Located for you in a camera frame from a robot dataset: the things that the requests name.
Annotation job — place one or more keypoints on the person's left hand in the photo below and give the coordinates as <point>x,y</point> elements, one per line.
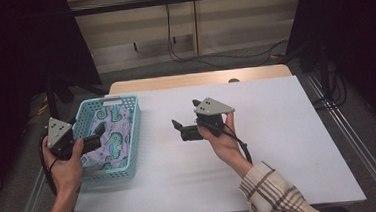
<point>65,174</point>

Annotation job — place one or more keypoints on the black metal stand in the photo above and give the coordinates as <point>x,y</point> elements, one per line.
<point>52,95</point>

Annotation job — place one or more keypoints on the metal floor rail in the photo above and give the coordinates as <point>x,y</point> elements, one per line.
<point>363,154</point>
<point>29,204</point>

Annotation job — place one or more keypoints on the black curtain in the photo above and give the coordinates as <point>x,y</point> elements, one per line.
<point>11,48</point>
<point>354,24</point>

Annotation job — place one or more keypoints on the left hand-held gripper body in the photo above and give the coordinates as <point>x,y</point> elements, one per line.
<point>57,131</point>

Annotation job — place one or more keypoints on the light blue plastic basket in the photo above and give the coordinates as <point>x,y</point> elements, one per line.
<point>135,139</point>

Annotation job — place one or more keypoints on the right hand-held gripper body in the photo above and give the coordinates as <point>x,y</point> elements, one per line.
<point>211,112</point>

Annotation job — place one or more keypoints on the person's right hand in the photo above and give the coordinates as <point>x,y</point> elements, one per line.
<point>225,146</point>

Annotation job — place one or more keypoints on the small dark round object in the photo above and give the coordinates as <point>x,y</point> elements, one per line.
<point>233,80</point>

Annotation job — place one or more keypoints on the purple seahorse print cloth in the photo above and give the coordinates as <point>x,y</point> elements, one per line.
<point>115,141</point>

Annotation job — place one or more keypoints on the beige wooden counter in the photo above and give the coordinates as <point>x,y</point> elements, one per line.
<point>236,15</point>

